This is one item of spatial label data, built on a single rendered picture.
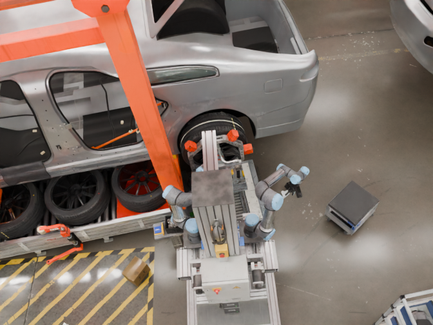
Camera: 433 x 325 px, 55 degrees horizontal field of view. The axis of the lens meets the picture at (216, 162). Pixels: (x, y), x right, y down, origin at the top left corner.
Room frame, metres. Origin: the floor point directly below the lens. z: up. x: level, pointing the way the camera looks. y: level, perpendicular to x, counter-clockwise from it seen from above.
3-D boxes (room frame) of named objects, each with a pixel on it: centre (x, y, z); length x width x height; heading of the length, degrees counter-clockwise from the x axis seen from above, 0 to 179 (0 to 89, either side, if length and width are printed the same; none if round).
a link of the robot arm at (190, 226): (1.56, 0.28, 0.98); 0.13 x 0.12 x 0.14; 48
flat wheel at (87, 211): (2.46, 1.54, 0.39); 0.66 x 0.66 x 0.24
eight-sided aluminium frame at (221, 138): (2.35, -0.01, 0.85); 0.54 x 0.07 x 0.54; 93
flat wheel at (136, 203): (2.50, 0.82, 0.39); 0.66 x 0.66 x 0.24
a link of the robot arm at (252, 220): (1.52, -0.22, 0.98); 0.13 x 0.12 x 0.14; 43
